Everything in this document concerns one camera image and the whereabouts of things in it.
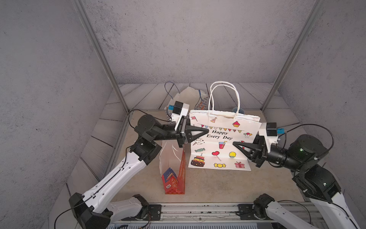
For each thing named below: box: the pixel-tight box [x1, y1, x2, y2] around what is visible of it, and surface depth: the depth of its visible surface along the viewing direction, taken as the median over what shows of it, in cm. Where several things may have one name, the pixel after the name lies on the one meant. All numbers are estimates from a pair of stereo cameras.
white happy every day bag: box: [188, 81, 262, 171], surface depth 50 cm
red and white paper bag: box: [159, 139, 186, 195], surface depth 66 cm
